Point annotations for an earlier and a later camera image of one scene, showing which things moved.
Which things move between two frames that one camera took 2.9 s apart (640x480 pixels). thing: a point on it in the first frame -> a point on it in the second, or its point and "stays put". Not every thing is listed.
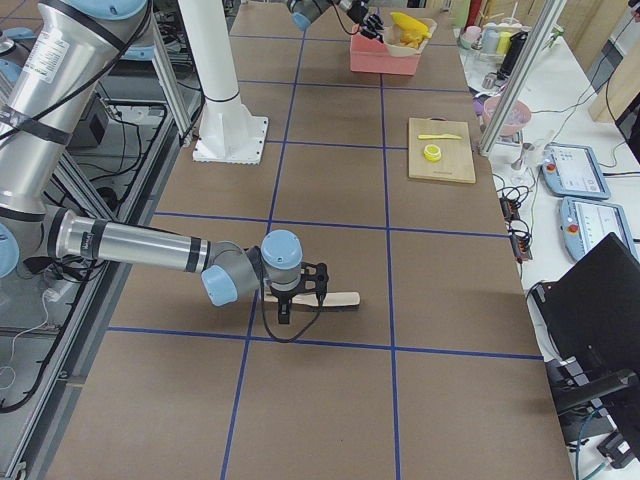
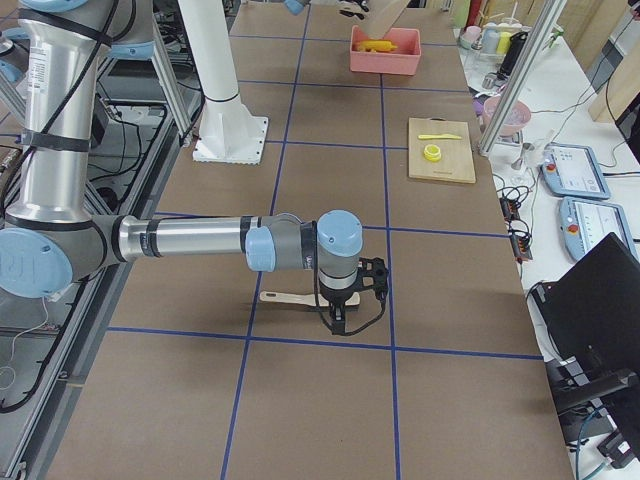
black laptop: (593, 314) stays put
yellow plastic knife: (434, 136) stays put
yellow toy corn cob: (410, 22) -> (376, 46)
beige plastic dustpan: (392, 40) -> (378, 21)
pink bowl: (519, 115) stays put
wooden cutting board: (456, 157) stays put
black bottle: (516, 44) stays put
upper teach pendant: (573, 170) stays put
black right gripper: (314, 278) -> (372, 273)
